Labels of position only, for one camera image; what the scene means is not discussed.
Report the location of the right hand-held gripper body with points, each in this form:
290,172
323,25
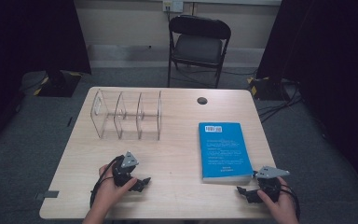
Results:
270,172

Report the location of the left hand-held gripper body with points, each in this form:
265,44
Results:
127,163

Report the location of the blue book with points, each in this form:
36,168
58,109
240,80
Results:
225,152

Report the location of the clear acrylic file rack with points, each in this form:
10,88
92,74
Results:
127,116

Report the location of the person's right hand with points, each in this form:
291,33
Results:
282,205

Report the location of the person's left hand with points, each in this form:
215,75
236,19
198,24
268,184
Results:
108,193

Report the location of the black floor tape strip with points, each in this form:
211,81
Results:
70,121

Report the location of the black stand base yellow tape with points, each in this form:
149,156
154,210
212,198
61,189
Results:
60,85
267,88

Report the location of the grey tape strip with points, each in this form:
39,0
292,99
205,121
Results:
48,194

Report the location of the dark curtain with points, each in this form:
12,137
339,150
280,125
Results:
332,62
28,46

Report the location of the black folding chair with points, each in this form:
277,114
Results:
199,48

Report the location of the white wall socket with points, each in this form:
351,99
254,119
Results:
173,5

